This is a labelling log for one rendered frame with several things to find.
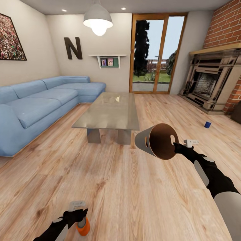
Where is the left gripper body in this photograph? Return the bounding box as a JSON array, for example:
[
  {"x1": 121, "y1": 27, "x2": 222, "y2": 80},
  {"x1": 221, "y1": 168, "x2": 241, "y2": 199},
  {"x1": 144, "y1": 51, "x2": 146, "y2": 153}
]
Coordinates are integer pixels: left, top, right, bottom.
[{"x1": 63, "y1": 209, "x2": 83, "y2": 225}]

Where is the can of soda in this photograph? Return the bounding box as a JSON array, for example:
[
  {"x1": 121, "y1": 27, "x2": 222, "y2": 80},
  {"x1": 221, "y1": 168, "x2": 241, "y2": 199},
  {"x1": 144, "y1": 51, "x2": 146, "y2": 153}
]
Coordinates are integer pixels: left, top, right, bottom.
[
  {"x1": 205, "y1": 121, "x2": 211, "y2": 128},
  {"x1": 77, "y1": 217, "x2": 90, "y2": 236}
]

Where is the trash can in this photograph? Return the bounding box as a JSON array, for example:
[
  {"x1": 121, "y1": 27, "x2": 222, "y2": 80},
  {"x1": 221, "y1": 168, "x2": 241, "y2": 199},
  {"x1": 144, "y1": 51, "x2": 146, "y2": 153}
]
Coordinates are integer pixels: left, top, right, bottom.
[{"x1": 135, "y1": 123, "x2": 179, "y2": 160}]

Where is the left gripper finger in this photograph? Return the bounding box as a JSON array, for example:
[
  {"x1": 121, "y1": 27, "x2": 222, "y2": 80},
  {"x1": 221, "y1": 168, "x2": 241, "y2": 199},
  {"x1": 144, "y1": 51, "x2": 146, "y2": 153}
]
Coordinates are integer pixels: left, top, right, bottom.
[{"x1": 83, "y1": 209, "x2": 88, "y2": 218}]

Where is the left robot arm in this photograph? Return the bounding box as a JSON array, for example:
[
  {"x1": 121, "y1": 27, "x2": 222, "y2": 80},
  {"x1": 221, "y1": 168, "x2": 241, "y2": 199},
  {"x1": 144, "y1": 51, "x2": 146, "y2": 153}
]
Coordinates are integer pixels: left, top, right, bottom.
[{"x1": 33, "y1": 200, "x2": 88, "y2": 241}]

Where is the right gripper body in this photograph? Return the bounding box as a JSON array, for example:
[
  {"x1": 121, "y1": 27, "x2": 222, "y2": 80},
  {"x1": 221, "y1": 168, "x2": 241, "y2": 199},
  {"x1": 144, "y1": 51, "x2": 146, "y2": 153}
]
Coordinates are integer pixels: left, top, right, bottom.
[{"x1": 175, "y1": 144, "x2": 194, "y2": 158}]

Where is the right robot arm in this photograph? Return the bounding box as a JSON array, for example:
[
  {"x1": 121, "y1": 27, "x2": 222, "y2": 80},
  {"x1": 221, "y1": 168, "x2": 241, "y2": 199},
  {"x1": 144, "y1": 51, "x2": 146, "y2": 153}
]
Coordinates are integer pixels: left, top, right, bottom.
[{"x1": 173, "y1": 140, "x2": 241, "y2": 241}]

